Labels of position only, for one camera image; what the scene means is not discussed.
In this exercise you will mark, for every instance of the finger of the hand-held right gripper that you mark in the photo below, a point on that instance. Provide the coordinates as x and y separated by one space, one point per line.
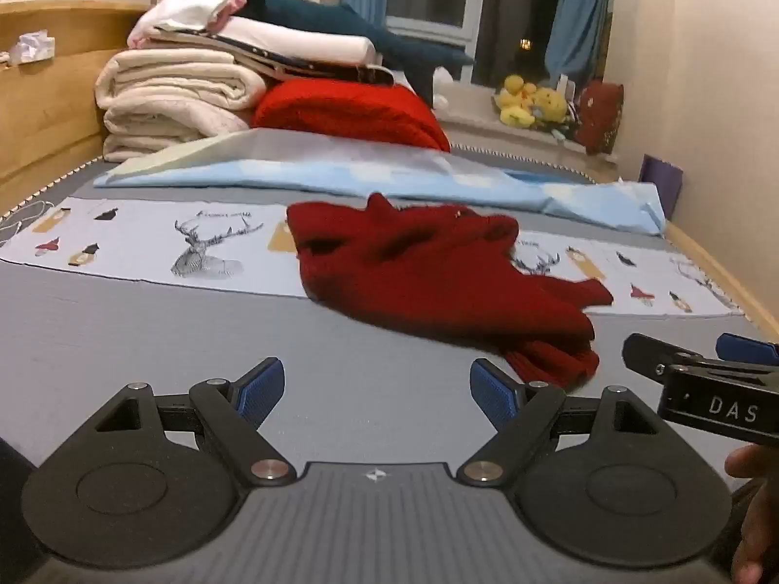
648 354
745 348

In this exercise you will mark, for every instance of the deer printed sheet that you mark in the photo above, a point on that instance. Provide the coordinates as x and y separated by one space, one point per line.
152 243

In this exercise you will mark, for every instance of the person's right hand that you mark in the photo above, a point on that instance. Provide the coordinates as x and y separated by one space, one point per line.
761 529

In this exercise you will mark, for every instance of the tissue box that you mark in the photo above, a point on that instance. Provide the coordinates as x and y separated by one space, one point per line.
30 47

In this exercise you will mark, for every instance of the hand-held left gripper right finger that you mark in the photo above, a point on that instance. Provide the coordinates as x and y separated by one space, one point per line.
492 395

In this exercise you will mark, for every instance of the dark red knitted sweater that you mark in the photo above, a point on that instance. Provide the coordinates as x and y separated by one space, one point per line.
438 274

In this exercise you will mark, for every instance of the light blue sheet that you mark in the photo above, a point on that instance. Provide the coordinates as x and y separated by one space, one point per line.
365 170

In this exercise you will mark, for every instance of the bright red folded blanket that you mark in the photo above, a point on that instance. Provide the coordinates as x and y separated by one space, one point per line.
347 109

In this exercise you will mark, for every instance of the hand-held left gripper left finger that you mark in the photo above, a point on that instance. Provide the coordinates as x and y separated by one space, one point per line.
263 390

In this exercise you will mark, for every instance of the white cloth with pink trim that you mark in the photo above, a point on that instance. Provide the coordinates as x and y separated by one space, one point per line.
182 9

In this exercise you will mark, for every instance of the white windowsill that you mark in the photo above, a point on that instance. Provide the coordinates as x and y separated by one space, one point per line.
468 118

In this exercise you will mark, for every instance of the yellow plush toy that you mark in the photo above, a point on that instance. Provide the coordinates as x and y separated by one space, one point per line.
552 104
516 100

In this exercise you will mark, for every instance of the wooden bed frame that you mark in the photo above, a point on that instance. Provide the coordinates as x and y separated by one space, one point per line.
48 109

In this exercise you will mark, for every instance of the window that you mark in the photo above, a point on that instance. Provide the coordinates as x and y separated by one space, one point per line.
462 6

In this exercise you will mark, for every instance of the cream folded quilt stack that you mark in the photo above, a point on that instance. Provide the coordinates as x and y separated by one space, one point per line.
170 97

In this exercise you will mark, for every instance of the dark-edged folded cloth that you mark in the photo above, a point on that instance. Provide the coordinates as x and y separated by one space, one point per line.
341 72

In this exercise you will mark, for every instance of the white folded blanket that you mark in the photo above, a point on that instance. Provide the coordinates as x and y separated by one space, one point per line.
292 39

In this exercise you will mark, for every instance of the purple box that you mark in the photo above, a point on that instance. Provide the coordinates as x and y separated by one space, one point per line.
660 185

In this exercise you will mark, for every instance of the grey mattress cover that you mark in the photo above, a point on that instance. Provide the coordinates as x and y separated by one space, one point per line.
152 334

